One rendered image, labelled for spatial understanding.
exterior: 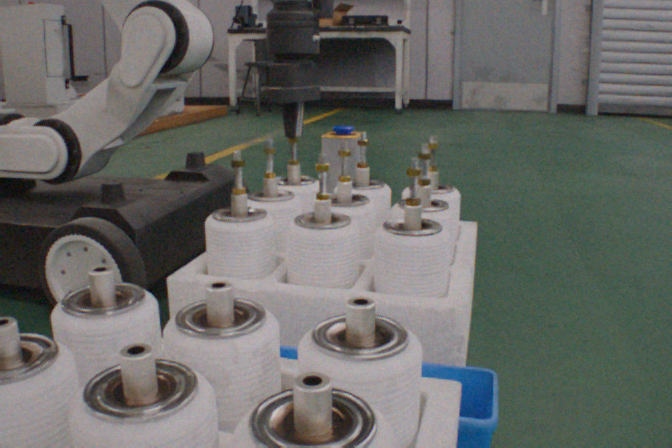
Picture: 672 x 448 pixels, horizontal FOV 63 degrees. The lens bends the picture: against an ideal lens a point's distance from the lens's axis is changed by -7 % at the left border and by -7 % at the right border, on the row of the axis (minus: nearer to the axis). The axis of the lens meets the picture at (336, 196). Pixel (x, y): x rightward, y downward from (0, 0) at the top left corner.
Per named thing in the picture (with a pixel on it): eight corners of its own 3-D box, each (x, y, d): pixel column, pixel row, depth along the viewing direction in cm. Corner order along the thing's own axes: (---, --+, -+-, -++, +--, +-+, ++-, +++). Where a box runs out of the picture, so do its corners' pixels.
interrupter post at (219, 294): (201, 326, 47) (198, 288, 46) (214, 314, 49) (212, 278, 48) (227, 330, 46) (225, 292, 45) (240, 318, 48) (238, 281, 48)
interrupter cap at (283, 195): (249, 193, 95) (249, 188, 94) (296, 192, 95) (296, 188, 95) (243, 204, 87) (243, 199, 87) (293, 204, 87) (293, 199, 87)
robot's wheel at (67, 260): (45, 324, 101) (30, 219, 96) (61, 314, 106) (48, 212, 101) (138, 340, 97) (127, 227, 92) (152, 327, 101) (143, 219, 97)
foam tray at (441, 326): (177, 395, 80) (165, 277, 76) (273, 294, 117) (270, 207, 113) (456, 439, 70) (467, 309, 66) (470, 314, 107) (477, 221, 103)
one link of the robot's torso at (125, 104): (3, 150, 118) (140, -13, 103) (61, 137, 137) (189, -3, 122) (45, 205, 118) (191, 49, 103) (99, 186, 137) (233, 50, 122)
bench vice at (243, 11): (244, 30, 542) (243, 4, 536) (261, 30, 538) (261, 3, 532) (227, 28, 503) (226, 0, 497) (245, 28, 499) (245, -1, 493)
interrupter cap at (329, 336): (297, 357, 42) (297, 348, 42) (327, 315, 49) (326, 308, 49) (400, 371, 40) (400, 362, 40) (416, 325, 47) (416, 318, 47)
